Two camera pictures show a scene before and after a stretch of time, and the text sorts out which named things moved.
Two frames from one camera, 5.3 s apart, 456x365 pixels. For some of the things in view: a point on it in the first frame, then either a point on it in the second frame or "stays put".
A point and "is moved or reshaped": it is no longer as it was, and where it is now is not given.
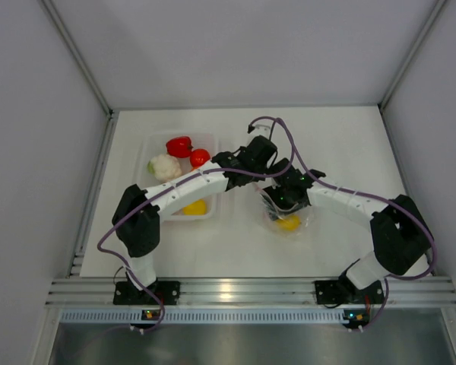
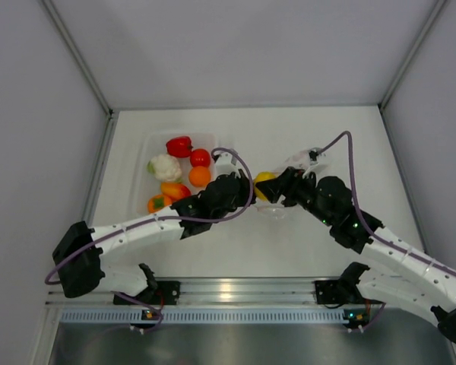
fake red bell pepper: x=179 y=147 stays put
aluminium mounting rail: x=248 y=292 stays put
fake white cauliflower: x=165 y=168 stays put
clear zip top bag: x=305 y=214 → x=304 y=160
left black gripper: x=258 y=177 → x=245 y=188
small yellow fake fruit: x=291 y=223 is moved or reshaped
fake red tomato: x=198 y=157 stays put
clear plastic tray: x=152 y=144 stays put
